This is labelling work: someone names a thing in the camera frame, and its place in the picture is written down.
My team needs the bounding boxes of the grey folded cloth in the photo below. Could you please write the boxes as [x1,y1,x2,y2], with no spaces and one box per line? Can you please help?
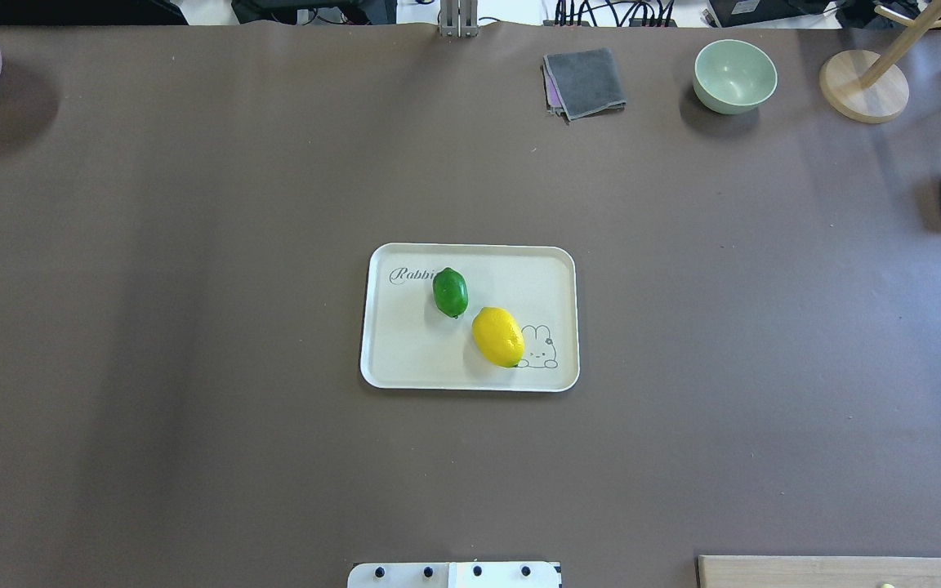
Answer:
[542,47,627,122]

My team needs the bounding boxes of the aluminium frame post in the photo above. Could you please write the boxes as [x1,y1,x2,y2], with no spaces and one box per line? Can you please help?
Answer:
[438,0,480,38]

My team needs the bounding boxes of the green lime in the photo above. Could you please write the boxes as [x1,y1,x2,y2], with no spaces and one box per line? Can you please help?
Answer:
[432,267,468,318]

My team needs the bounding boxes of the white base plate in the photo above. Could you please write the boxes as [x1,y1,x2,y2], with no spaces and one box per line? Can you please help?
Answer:
[346,559,563,587]

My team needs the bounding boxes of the wooden mug tree stand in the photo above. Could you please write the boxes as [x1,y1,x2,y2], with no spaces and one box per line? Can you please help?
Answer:
[818,1,941,124]

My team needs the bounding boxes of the mint green bowl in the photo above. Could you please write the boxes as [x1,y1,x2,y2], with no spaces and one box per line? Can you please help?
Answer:
[692,38,779,115]

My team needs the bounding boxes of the wooden cutting board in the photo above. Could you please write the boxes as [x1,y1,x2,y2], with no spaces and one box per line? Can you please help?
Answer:
[698,555,941,587]

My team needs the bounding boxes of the yellow lemon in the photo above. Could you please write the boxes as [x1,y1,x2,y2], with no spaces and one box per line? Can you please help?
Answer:
[473,306,525,368]

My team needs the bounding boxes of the white rabbit tray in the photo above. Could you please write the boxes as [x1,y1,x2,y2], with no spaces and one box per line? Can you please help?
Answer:
[361,243,580,392]

